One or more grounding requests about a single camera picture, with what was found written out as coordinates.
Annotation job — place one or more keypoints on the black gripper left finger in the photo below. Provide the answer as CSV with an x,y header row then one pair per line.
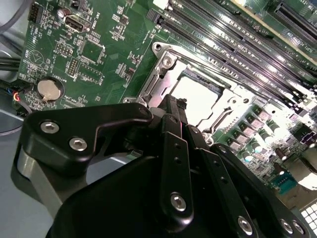
x,y
62,134

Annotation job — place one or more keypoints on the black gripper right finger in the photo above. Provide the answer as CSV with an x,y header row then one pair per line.
x,y
247,188

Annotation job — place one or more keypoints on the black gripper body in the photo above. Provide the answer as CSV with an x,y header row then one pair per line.
x,y
119,205

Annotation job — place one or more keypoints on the silver CPU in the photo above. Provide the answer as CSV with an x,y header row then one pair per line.
x,y
195,99

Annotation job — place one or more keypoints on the metal socket cover frame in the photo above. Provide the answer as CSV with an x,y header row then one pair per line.
x,y
168,85

